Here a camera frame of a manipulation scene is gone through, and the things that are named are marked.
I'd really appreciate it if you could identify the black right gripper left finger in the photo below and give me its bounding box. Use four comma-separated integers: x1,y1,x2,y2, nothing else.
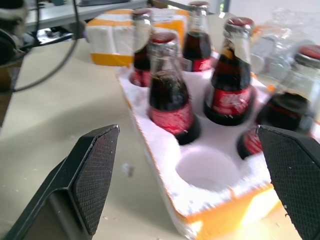
0,124,120,240

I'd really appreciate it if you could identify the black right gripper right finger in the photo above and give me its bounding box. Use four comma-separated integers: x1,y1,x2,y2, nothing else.
256,124,320,240

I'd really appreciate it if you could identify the glass cola bottle red label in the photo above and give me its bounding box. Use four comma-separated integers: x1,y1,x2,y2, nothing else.
236,44,320,160
181,0,216,73
129,8,154,88
146,31,202,146
203,16,257,127

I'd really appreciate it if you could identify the white foam crate orange tape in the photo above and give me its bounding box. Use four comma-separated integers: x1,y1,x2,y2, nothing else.
115,49,320,240

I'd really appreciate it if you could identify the white foam box orange tape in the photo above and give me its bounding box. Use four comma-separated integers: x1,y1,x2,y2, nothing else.
84,8,190,68

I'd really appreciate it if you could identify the small white foam crumb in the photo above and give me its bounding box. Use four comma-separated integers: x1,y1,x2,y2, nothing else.
121,162,135,177

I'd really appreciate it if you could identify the clear crumpled plastic wrap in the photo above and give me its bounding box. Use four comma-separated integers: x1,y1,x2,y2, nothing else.
249,6,320,85

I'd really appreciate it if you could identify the grey background desk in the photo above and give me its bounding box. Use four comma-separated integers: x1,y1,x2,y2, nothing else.
24,0,151,34

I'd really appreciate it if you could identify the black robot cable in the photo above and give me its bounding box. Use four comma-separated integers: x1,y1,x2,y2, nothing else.
12,0,81,92

